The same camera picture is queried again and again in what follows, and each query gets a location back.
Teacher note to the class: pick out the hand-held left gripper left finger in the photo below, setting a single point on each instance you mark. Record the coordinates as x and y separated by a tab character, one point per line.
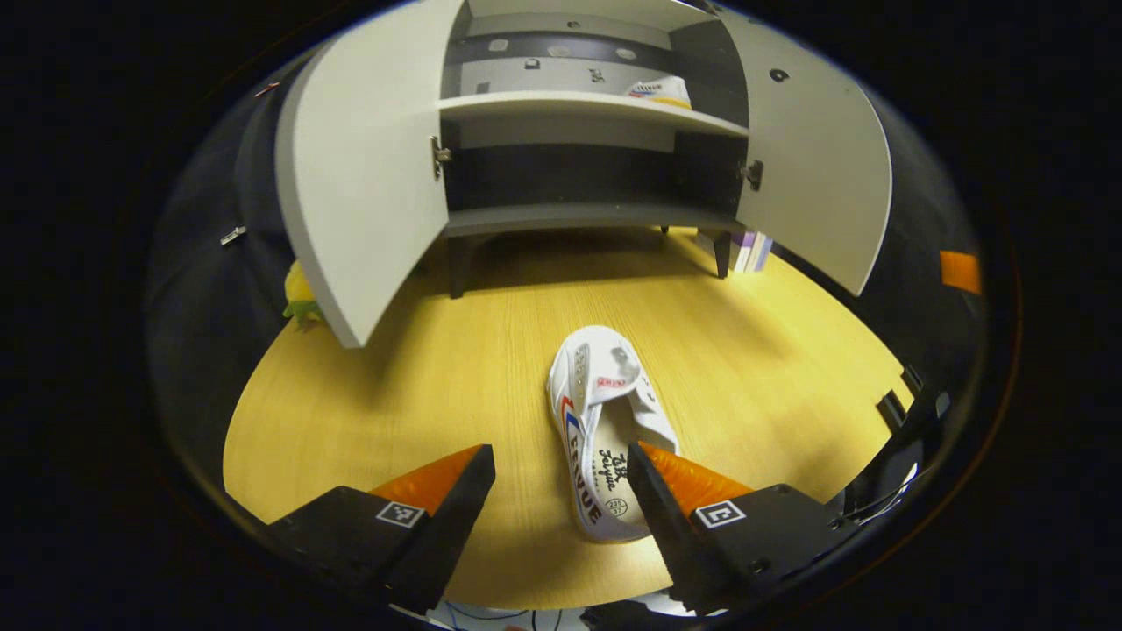
451	535

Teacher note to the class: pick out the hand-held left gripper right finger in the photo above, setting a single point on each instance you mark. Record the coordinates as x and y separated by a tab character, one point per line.
666	535

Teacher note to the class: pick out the white canvas shoe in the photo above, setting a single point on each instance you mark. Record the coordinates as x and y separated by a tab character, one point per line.
662	89
596	368

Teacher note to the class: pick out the white shoe cabinet door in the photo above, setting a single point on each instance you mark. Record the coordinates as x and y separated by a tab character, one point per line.
368	175
815	166

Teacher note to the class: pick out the lavender book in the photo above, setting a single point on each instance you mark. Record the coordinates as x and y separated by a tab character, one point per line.
764	251

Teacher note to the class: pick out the white book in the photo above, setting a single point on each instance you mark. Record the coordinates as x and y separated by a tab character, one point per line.
752	251

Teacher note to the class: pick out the pale pink book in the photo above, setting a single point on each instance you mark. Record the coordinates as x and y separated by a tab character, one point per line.
738	250

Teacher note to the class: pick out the yellow plush toy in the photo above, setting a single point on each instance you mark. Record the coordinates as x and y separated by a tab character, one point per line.
298	294

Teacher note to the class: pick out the black backdrop cloth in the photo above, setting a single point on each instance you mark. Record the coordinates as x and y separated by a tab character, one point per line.
202	263

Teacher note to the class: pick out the white cloth clip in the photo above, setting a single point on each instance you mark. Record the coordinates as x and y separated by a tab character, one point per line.
232	235

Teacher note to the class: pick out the red cloth clip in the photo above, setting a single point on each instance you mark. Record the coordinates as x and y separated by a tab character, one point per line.
267	88

